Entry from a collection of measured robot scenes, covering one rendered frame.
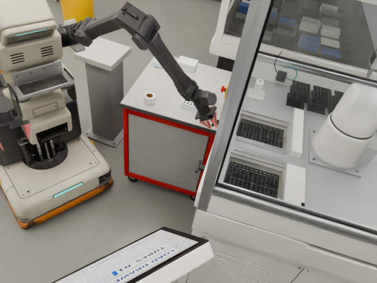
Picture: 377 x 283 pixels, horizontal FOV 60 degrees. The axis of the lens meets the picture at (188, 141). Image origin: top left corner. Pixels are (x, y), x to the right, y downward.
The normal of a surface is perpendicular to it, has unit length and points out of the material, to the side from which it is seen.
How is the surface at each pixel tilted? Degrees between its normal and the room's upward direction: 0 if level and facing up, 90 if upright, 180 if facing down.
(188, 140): 90
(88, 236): 0
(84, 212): 0
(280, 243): 90
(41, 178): 0
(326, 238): 90
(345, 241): 90
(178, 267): 40
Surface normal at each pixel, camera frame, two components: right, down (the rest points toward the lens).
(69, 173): 0.13, -0.69
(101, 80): -0.36, 0.63
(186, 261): 0.44, -0.12
